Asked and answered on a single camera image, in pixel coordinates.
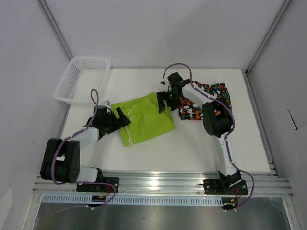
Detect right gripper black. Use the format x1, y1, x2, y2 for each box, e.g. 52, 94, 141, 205
157, 90, 183, 114

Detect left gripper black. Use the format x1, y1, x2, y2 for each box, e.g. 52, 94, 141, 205
103, 107, 130, 134

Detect orange camouflage shorts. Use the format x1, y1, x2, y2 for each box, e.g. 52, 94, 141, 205
178, 81, 232, 120

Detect lime green shorts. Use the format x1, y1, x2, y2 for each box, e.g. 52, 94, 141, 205
111, 92, 176, 147

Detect white plastic basket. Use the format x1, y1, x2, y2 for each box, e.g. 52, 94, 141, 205
53, 56, 111, 106

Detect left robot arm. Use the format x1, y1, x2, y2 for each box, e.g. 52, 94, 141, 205
40, 105, 131, 192

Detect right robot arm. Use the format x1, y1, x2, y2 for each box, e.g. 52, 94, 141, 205
156, 72, 242, 194

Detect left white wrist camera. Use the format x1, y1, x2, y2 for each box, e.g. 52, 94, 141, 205
99, 100, 111, 109

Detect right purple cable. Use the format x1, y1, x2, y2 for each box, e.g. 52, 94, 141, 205
162, 63, 255, 213

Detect purple cable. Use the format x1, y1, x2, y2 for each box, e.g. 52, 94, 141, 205
162, 63, 255, 213
51, 89, 117, 211

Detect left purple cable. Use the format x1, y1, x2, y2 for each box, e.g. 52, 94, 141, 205
51, 89, 117, 211

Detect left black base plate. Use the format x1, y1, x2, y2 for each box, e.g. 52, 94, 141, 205
76, 177, 120, 193

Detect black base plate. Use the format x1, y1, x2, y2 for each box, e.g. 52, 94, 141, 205
76, 177, 120, 193
199, 179, 248, 195

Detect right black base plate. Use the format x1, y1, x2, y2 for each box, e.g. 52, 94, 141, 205
199, 179, 248, 195

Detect white slotted cable duct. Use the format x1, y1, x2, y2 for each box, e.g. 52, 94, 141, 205
42, 194, 223, 207

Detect right aluminium side rail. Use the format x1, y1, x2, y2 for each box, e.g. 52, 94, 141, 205
241, 70, 280, 178

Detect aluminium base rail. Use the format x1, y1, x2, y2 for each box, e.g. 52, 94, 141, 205
32, 170, 294, 197

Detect left aluminium corner post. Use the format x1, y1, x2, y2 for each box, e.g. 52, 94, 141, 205
37, 0, 74, 61

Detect aluminium corner post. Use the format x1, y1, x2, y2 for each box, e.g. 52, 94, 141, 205
245, 0, 294, 77
37, 0, 74, 61

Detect right aluminium corner post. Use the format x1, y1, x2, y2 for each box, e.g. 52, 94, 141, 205
245, 0, 294, 77

